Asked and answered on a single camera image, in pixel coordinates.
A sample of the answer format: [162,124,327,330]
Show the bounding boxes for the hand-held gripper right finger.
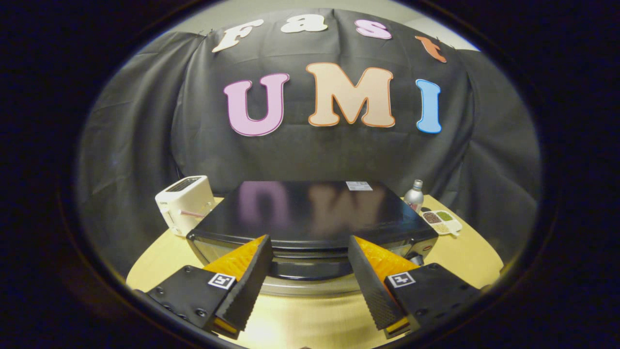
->
[348,236,482,339]

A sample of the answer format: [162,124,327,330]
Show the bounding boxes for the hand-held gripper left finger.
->
[145,235,274,340]

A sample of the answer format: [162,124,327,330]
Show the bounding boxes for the black toaster oven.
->
[186,181,439,297]

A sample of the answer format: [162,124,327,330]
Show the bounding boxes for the white pop-up toaster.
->
[155,175,216,237]

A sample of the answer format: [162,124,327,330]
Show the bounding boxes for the white divided condiment tray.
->
[420,209,463,237]

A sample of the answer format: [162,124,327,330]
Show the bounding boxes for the silver bottle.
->
[403,179,425,212]

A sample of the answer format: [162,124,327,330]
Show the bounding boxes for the black backdrop cloth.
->
[77,7,542,277]

